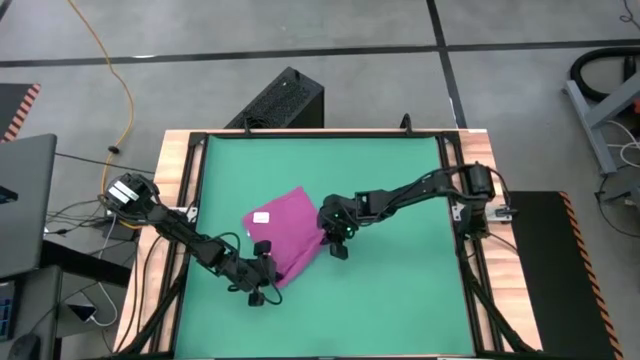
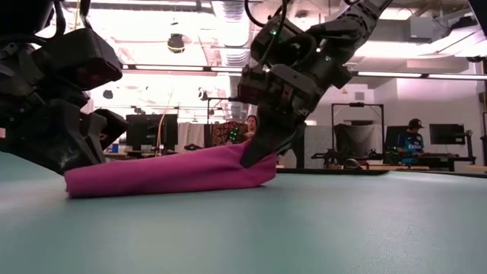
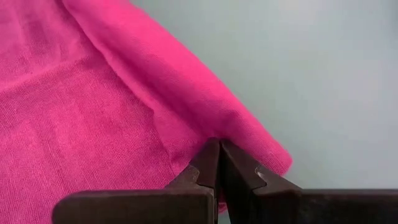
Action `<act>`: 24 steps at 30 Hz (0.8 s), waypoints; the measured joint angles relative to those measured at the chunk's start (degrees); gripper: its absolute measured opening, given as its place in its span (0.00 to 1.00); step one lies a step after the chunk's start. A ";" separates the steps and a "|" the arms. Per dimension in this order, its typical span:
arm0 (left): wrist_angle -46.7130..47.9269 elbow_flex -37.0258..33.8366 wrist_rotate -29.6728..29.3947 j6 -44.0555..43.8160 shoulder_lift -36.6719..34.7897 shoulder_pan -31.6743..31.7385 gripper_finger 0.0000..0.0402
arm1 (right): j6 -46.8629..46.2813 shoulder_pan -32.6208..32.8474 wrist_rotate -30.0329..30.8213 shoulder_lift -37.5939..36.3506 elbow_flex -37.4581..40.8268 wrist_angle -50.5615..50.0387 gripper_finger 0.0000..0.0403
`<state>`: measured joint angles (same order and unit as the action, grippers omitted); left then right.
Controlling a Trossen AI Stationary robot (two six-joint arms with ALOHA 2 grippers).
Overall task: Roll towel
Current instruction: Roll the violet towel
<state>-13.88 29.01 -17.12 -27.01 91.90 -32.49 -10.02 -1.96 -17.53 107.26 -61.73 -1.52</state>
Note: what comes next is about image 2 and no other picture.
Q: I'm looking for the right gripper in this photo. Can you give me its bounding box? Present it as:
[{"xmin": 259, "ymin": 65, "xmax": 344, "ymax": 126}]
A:
[{"xmin": 239, "ymin": 63, "xmax": 328, "ymax": 168}]

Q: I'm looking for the thin orange hanging cable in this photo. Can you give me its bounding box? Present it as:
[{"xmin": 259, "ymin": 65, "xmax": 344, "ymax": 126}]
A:
[{"xmin": 156, "ymin": 89, "xmax": 174, "ymax": 153}]

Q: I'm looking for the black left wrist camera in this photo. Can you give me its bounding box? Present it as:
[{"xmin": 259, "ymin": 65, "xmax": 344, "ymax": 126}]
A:
[{"xmin": 32, "ymin": 28, "xmax": 123, "ymax": 91}]

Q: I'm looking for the green table mat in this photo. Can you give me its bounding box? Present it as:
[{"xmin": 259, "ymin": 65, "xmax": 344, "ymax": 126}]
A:
[{"xmin": 0, "ymin": 151, "xmax": 487, "ymax": 274}]

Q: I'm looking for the yellow cable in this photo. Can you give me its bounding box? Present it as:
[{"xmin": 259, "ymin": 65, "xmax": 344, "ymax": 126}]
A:
[{"xmin": 74, "ymin": 0, "xmax": 83, "ymax": 30}]

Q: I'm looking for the red patterned cloth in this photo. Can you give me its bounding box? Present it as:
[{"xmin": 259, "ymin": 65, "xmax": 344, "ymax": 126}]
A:
[{"xmin": 211, "ymin": 120, "xmax": 248, "ymax": 148}]

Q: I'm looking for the magenta towel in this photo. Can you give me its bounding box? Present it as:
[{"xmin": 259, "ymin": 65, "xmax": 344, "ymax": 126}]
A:
[{"xmin": 63, "ymin": 141, "xmax": 278, "ymax": 199}]

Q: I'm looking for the black monitor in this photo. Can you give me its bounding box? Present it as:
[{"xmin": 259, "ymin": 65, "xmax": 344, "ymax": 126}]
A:
[
  {"xmin": 384, "ymin": 125, "xmax": 410, "ymax": 153},
  {"xmin": 428, "ymin": 123, "xmax": 466, "ymax": 145},
  {"xmin": 125, "ymin": 113, "xmax": 179, "ymax": 151}
]

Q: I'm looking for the grey draped cloth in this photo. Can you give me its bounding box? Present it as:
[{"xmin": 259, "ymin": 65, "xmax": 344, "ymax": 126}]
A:
[{"xmin": 334, "ymin": 123, "xmax": 384, "ymax": 157}]

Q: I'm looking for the black desk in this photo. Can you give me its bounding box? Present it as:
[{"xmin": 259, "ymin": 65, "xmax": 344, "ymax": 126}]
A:
[{"xmin": 418, "ymin": 152, "xmax": 476, "ymax": 172}]

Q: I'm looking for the white hanging cloth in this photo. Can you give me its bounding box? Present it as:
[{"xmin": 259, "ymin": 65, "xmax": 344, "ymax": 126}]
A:
[{"xmin": 177, "ymin": 122, "xmax": 206, "ymax": 151}]

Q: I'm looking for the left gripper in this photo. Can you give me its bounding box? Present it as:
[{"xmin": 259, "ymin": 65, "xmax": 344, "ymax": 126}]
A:
[{"xmin": 0, "ymin": 41, "xmax": 129, "ymax": 176}]

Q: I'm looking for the black post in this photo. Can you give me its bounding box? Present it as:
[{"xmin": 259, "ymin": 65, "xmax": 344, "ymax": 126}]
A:
[{"xmin": 293, "ymin": 125, "xmax": 306, "ymax": 169}]

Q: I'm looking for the person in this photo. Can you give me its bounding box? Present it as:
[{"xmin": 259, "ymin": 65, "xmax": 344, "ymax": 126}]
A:
[
  {"xmin": 397, "ymin": 117, "xmax": 427, "ymax": 164},
  {"xmin": 245, "ymin": 114, "xmax": 260, "ymax": 142}
]

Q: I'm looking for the black ceiling dome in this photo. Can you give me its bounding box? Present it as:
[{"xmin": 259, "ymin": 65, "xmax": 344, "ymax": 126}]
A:
[{"xmin": 167, "ymin": 33, "xmax": 186, "ymax": 54}]

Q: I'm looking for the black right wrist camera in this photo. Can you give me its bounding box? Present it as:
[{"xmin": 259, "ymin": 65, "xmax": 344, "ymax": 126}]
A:
[{"xmin": 236, "ymin": 64, "xmax": 269, "ymax": 107}]

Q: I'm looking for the silver corrugated ceiling duct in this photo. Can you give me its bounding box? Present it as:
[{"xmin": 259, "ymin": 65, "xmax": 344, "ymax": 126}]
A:
[{"xmin": 212, "ymin": 0, "xmax": 253, "ymax": 119}]

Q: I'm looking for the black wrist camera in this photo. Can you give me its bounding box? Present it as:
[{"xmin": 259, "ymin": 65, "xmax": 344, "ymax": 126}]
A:
[
  {"xmin": 236, "ymin": 64, "xmax": 269, "ymax": 107},
  {"xmin": 32, "ymin": 28, "xmax": 123, "ymax": 91}
]

